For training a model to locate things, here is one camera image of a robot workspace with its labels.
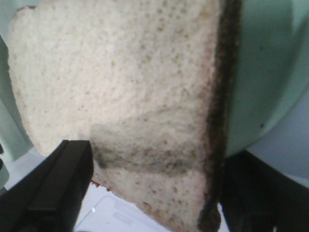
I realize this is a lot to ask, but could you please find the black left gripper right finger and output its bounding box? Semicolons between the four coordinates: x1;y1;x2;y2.
220;151;309;232

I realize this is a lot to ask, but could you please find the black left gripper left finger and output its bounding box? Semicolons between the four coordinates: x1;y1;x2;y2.
0;140;94;232

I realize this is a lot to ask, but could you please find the bread slice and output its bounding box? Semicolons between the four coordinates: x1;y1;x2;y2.
7;0;241;232

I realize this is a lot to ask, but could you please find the mint green round plate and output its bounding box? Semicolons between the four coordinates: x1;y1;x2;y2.
0;0;309;160

